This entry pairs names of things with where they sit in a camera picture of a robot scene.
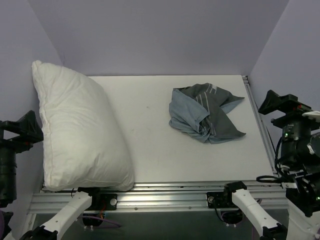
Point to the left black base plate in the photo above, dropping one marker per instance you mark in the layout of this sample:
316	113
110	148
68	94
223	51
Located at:
104	202

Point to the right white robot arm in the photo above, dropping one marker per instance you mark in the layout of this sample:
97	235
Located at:
302	193

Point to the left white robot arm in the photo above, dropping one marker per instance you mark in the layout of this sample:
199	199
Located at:
55	228

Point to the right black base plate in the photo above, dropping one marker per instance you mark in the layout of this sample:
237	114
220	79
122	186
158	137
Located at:
219	200

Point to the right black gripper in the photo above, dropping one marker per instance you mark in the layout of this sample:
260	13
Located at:
289	111

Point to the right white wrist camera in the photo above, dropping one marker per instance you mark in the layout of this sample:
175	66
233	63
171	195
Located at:
312	115

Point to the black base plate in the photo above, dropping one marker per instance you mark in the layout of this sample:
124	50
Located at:
219	200
104	202

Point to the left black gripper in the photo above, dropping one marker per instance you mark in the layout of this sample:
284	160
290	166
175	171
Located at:
19	139

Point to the aluminium rail frame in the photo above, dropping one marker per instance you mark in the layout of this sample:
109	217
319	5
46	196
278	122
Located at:
174	172

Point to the pillowcase grey outside blue inside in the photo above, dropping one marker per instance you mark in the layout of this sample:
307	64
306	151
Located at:
201	111

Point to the white pillow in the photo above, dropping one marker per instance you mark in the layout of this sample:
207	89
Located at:
83	145

